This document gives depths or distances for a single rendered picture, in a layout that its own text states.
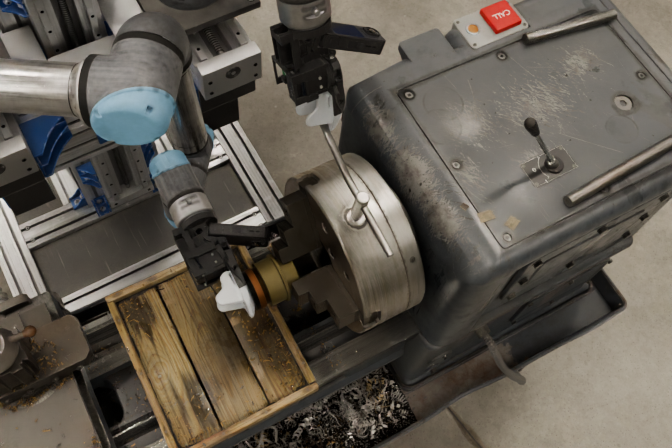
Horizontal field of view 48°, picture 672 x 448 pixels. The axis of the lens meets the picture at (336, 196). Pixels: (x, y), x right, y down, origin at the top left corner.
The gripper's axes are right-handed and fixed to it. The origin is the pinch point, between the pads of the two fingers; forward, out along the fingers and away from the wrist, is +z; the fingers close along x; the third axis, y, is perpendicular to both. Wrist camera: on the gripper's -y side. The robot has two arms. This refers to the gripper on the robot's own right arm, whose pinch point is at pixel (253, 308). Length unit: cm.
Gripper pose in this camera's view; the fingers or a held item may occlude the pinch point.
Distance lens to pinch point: 136.4
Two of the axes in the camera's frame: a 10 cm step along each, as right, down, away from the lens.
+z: 4.7, 8.0, -3.7
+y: -8.8, 3.9, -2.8
